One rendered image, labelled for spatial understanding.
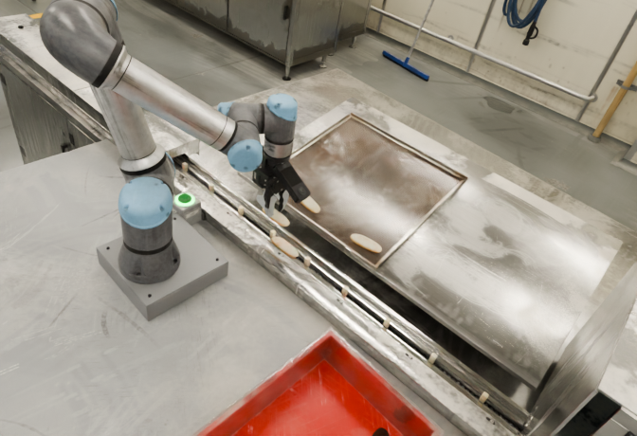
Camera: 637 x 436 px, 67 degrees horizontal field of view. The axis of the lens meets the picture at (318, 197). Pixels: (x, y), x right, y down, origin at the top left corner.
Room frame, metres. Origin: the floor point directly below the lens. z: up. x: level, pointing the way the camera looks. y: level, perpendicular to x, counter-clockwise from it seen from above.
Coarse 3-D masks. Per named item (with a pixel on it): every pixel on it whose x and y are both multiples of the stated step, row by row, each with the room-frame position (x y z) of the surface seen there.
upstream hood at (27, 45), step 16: (16, 16) 2.02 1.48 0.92; (0, 32) 1.83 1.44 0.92; (16, 32) 1.86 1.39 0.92; (32, 32) 1.89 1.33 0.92; (16, 48) 1.75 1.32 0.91; (32, 48) 1.75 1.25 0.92; (32, 64) 1.68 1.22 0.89; (48, 64) 1.65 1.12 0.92; (48, 80) 1.61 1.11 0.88; (64, 80) 1.56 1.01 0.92; (80, 80) 1.58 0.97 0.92; (80, 96) 1.47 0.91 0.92; (96, 112) 1.41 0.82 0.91; (144, 112) 1.45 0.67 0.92; (160, 128) 1.37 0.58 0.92; (176, 128) 1.39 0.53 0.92; (160, 144) 1.28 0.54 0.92; (176, 144) 1.30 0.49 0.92; (192, 144) 1.34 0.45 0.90
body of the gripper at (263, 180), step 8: (264, 152) 1.04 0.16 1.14; (264, 160) 1.05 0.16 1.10; (272, 160) 1.01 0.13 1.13; (280, 160) 1.02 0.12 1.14; (264, 168) 1.05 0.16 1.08; (272, 168) 1.03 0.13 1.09; (256, 176) 1.05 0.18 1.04; (264, 176) 1.02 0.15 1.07; (272, 176) 1.02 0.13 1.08; (264, 184) 1.03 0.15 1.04; (272, 184) 1.01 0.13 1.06; (280, 184) 1.02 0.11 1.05
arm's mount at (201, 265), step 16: (176, 224) 0.98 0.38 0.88; (176, 240) 0.91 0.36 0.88; (192, 240) 0.93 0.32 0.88; (112, 256) 0.81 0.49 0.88; (192, 256) 0.87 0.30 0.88; (208, 256) 0.88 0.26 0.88; (112, 272) 0.78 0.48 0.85; (176, 272) 0.80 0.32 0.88; (192, 272) 0.81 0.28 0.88; (208, 272) 0.83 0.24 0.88; (224, 272) 0.87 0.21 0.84; (128, 288) 0.74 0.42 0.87; (144, 288) 0.73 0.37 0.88; (160, 288) 0.74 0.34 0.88; (176, 288) 0.75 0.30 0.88; (192, 288) 0.79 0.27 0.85; (144, 304) 0.69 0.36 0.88; (160, 304) 0.71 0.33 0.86; (176, 304) 0.75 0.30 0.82
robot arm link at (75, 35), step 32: (64, 0) 0.85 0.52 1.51; (64, 32) 0.78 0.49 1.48; (96, 32) 0.81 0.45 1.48; (64, 64) 0.78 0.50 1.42; (96, 64) 0.77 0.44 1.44; (128, 64) 0.81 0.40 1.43; (128, 96) 0.80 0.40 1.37; (160, 96) 0.82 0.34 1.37; (192, 96) 0.87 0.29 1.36; (192, 128) 0.83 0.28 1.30; (224, 128) 0.86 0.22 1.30; (256, 128) 0.95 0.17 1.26; (256, 160) 0.85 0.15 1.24
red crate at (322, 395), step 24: (312, 384) 0.61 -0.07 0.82; (336, 384) 0.62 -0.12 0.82; (264, 408) 0.53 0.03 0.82; (288, 408) 0.54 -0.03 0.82; (312, 408) 0.55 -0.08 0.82; (336, 408) 0.56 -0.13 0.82; (360, 408) 0.57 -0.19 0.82; (240, 432) 0.47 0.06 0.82; (264, 432) 0.48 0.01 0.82; (288, 432) 0.49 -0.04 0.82; (312, 432) 0.50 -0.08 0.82; (336, 432) 0.51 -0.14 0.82; (360, 432) 0.52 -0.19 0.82
